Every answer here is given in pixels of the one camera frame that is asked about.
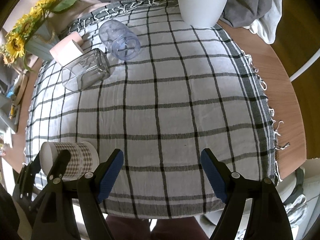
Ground checkered paper cup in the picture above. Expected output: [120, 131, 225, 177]
[39, 141, 100, 180]

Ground smoky square glass cup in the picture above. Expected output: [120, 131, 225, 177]
[61, 48, 111, 92]

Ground pink cup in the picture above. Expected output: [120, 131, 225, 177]
[49, 32, 84, 66]

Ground clear bluish plastic cup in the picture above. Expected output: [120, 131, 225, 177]
[98, 20, 140, 61]

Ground person's dark red trousers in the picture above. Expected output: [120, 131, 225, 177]
[106, 215, 208, 240]

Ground sunflower bouquet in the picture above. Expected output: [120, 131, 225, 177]
[1, 0, 77, 70]

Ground ribbed blue-grey vase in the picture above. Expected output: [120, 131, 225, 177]
[25, 20, 60, 61]

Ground black white plaid tablecloth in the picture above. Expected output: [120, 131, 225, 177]
[25, 0, 279, 218]

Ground pink curtain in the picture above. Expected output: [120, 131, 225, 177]
[1, 0, 95, 68]

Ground white plant pot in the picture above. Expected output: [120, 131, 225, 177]
[178, 0, 227, 28]

